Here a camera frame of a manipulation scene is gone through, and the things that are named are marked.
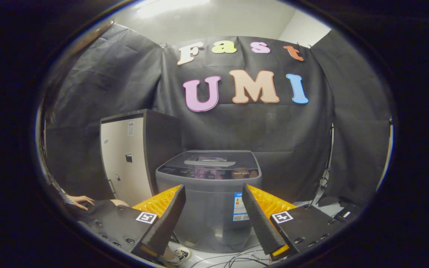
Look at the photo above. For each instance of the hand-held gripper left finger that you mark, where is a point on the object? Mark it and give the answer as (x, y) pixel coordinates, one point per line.
(166, 223)

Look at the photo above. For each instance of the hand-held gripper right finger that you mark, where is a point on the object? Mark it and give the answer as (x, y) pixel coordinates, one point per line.
(262, 223)

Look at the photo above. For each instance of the grey washing machine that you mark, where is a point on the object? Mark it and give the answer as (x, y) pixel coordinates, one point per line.
(210, 216)

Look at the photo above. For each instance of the dark washing machine lid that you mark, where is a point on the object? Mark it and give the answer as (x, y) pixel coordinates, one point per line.
(237, 159)

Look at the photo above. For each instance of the person's sneaker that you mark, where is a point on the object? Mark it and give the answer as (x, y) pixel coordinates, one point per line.
(181, 255)

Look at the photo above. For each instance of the white and dark cabinet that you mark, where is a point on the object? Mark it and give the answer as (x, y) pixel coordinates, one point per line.
(125, 167)

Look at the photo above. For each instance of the black floor box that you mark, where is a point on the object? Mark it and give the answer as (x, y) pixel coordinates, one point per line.
(346, 214)

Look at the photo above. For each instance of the black backdrop cloth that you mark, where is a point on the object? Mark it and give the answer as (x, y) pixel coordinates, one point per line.
(274, 130)

